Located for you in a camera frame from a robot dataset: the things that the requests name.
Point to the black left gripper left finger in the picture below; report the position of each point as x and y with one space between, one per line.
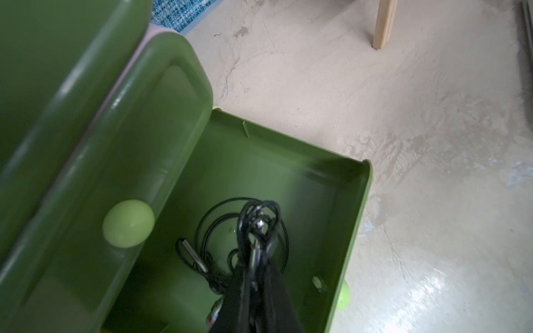
234 315

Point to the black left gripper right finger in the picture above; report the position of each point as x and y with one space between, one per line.
278 314

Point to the green drawer cabinet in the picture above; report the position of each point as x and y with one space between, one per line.
112 150

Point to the black braided earphones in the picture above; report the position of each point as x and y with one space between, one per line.
258 227

